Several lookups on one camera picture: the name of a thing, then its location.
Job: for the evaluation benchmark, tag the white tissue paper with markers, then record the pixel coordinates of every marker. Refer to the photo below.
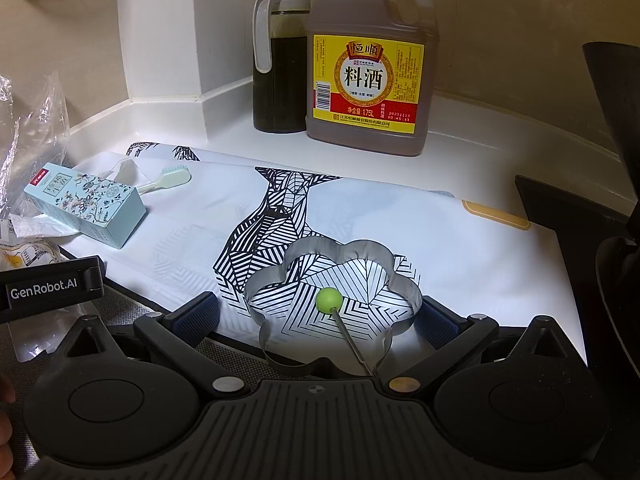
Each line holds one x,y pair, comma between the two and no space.
45,225

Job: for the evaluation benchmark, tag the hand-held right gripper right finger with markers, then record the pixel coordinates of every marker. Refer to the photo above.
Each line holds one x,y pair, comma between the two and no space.
437,322

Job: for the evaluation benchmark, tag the grey mat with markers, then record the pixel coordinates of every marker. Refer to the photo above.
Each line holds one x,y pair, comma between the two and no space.
120,305

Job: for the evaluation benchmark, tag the clear plastic bag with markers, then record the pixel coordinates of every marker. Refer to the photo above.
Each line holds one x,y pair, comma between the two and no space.
30,145

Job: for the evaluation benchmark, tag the white geometric print mat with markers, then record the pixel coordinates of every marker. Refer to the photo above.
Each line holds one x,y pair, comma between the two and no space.
450,260

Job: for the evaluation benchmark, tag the pale green toothbrush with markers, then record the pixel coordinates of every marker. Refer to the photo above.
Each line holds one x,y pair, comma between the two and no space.
172,175

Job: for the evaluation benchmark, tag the person's left hand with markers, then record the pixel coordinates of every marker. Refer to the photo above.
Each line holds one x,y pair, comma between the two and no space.
5,390

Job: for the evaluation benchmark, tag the dark sauce bottle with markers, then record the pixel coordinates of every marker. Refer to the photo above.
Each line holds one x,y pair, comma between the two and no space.
277,85

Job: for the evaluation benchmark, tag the yellow printed packet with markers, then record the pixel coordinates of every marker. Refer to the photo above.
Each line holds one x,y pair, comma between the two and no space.
27,255

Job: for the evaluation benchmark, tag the teal floral box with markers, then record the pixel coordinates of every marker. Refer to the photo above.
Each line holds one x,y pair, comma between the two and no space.
85,205

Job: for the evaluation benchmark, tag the flower shaped metal egg mould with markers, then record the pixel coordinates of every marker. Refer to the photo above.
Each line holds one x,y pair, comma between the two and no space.
360,252

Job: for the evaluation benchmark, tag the brown cooking wine jug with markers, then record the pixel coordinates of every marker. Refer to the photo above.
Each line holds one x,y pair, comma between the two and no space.
370,80

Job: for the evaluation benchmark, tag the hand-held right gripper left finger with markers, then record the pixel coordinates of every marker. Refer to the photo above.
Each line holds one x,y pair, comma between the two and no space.
200,315

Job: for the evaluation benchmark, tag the black stove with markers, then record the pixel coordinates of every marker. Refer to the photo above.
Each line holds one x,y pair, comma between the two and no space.
565,210

